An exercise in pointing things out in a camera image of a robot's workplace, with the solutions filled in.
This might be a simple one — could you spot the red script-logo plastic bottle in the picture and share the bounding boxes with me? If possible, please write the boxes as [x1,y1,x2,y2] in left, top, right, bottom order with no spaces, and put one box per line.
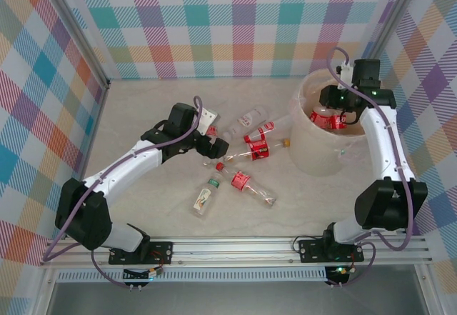
[308,106,332,127]

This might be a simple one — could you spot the long red-label plastic bottle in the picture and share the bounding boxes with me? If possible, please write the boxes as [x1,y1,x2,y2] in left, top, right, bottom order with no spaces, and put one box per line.
[201,124,221,169]

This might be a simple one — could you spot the small red-label plastic bottle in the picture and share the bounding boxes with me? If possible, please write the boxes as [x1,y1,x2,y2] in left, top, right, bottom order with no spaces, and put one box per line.
[327,112,348,131]

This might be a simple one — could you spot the red-label bottle with barcode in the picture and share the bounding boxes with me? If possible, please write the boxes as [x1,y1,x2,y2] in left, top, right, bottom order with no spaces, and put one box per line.
[215,162,278,209]

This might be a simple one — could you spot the cream round plastic bin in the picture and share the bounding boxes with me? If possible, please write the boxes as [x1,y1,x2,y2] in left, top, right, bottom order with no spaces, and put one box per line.
[288,67,367,177]

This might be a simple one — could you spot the large bottle red-black label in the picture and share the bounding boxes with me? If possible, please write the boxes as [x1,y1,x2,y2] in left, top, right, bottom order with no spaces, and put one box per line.
[224,136,292,163]

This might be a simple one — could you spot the white-cap bottle red-character label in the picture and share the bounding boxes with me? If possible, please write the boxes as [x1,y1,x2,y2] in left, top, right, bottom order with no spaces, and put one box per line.
[224,105,269,140]

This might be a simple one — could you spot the crane-label green-band plastic bottle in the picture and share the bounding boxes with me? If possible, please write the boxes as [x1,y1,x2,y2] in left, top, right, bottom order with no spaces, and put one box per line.
[191,171,223,220]

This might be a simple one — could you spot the red-cap bottle red-white label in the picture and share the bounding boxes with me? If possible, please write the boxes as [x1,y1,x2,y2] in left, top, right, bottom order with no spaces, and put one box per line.
[246,114,299,144]

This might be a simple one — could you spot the grey metal panel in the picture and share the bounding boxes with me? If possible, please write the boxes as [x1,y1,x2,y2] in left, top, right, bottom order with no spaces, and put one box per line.
[46,281,429,315]

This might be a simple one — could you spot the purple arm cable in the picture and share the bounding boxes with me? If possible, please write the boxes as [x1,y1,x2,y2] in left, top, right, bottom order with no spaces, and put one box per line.
[326,46,417,290]
[41,95,205,291]

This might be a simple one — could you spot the aluminium corner post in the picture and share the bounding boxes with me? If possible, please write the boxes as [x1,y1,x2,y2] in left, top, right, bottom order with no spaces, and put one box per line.
[37,0,111,89]
[366,0,428,59]

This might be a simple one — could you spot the aluminium front rail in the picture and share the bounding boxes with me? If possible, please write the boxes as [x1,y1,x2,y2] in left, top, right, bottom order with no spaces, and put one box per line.
[39,235,435,269]

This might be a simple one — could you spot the white slotted cable duct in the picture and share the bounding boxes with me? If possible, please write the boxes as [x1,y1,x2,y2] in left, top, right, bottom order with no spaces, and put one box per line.
[56,266,328,284]

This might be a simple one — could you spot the small wire connector bundle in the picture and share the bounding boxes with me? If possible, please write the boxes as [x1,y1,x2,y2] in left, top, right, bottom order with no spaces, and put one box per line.
[324,264,358,287]
[123,266,166,281]

